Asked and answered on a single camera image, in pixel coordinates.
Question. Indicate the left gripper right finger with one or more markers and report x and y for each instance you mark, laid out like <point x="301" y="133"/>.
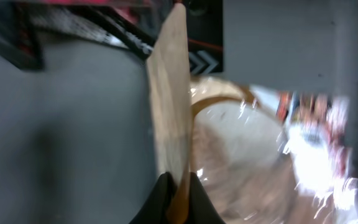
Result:
<point x="201" y="210"/>

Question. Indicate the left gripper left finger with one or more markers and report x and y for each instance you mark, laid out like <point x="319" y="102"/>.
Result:
<point x="154" y="210"/>

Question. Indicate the beige clear food pouch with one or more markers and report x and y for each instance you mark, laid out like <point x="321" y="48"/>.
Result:
<point x="260" y="155"/>

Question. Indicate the black red snack packet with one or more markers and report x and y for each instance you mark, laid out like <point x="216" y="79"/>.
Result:
<point x="129" y="25"/>

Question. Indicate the grey plastic shopping basket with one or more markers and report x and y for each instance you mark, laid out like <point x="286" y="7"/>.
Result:
<point x="76" y="141"/>

